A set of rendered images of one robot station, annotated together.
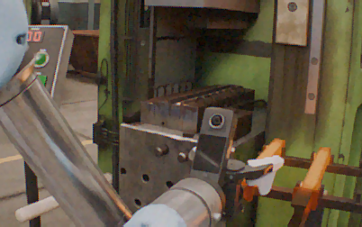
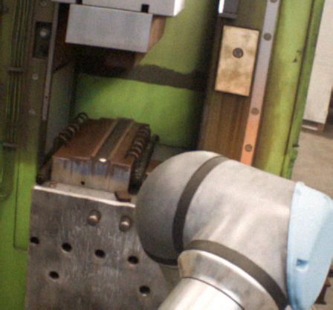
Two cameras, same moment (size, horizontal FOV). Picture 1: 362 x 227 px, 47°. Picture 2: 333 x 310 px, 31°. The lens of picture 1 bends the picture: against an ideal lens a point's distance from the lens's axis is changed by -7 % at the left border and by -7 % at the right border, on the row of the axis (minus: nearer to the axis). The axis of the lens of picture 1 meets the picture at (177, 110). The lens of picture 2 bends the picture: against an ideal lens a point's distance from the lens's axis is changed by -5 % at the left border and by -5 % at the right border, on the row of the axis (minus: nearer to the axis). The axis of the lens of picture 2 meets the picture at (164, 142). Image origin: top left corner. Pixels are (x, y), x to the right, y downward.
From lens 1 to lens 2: 62 cm
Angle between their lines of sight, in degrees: 28
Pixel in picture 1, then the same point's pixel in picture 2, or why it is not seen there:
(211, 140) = not seen: hidden behind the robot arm
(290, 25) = (233, 73)
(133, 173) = (50, 242)
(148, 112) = (62, 169)
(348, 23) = (294, 74)
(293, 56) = (231, 105)
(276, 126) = not seen: hidden behind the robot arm
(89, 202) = not seen: outside the picture
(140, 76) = (29, 117)
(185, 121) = (114, 181)
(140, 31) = (33, 62)
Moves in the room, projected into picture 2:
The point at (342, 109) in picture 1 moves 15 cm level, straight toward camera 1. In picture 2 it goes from (280, 161) to (295, 181)
